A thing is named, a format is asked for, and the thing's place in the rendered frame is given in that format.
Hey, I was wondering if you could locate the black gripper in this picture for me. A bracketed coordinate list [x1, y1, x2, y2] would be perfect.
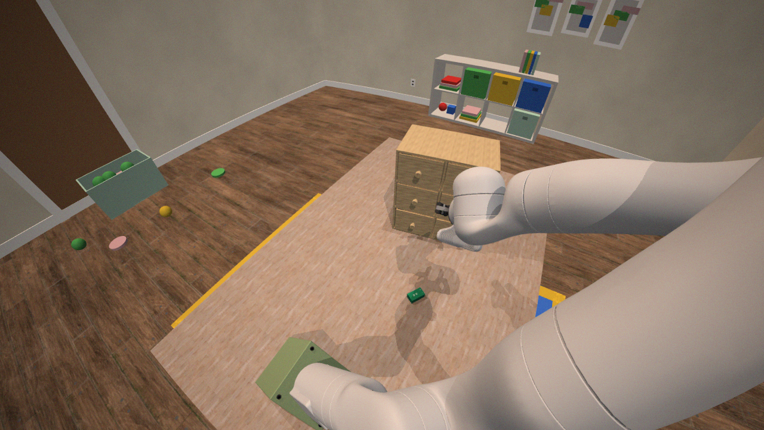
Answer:
[435, 202, 450, 217]

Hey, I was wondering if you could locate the light wooden chest of drawers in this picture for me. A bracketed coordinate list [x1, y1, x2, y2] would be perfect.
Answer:
[392, 124, 501, 239]

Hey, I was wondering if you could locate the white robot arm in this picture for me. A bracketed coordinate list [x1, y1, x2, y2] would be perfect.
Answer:
[289, 156, 764, 430]

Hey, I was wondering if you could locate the green nine-volt battery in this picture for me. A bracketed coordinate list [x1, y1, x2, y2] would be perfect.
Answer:
[407, 288, 425, 303]

